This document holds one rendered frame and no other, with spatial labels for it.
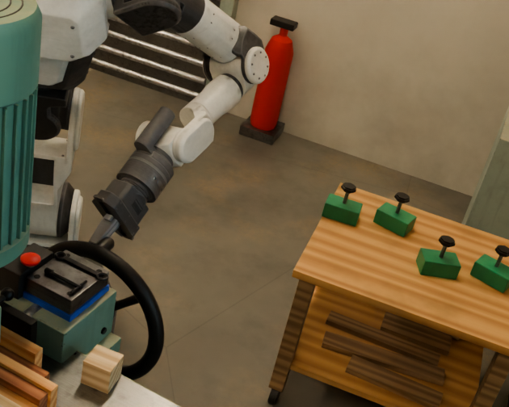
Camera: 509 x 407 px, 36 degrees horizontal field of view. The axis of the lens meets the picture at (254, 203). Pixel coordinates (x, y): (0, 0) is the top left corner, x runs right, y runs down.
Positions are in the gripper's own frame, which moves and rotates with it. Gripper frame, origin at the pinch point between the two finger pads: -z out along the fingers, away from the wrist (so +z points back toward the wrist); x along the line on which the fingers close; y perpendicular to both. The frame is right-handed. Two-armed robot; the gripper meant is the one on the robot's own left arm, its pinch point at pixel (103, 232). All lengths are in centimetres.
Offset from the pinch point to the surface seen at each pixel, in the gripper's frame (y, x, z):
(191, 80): -155, -154, 167
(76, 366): 18.5, 7.6, -25.7
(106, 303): 16.6, 7.9, -14.8
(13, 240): 24, 39, -22
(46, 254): 8.1, 16.5, -14.0
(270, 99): -105, -155, 165
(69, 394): 21.8, 9.4, -30.1
